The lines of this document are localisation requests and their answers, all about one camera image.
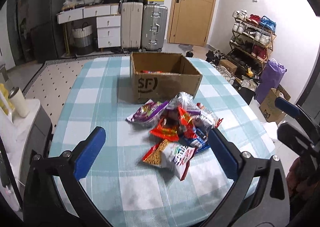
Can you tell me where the purple snack bag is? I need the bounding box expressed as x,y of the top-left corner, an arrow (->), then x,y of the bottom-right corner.
126,99 -> 169,128

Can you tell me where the white tumbler cup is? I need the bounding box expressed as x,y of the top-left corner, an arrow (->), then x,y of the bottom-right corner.
8,87 -> 30,118

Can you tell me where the silver aluminium suitcase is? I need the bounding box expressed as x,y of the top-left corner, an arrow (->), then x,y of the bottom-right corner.
141,4 -> 168,52

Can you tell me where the brown SF cardboard box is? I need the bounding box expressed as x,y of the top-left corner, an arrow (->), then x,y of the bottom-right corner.
117,52 -> 202,104

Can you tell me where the dark grey refrigerator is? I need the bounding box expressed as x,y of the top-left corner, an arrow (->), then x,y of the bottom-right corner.
7,0 -> 65,65

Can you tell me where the beige suitcase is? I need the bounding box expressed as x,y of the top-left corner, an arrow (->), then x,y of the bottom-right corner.
120,2 -> 143,49

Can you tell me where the cardboard box with cat face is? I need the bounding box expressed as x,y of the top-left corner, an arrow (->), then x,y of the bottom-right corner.
259,85 -> 291,125

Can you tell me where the blue white checkered tablecloth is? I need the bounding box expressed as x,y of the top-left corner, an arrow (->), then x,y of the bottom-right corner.
47,55 -> 276,227

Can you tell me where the small brown floor box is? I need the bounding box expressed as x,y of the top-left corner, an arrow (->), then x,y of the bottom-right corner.
219,59 -> 238,75

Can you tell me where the blue cookie bag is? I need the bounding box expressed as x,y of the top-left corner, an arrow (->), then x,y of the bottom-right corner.
179,128 -> 210,154

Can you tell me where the woven laundry basket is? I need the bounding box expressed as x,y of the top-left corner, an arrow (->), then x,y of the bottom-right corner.
72,22 -> 93,56

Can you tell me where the wooden door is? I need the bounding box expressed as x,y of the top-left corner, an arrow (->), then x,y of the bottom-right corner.
167,0 -> 216,46

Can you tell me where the wooden shoe rack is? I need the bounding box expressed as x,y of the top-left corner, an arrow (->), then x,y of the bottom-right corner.
226,10 -> 277,78

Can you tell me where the white drawer desk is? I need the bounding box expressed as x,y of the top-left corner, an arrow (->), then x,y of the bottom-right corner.
57,3 -> 121,54

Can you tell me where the red orange cookie bag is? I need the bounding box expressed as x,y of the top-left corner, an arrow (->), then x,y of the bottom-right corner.
150,106 -> 196,142

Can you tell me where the white red pretzel bag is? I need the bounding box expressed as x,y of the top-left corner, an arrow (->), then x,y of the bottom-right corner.
142,139 -> 197,181

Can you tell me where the white side cabinet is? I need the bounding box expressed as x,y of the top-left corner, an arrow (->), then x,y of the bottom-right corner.
1,99 -> 53,213

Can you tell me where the silver white snack bag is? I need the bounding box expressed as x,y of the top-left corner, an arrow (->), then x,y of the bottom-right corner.
167,91 -> 201,115

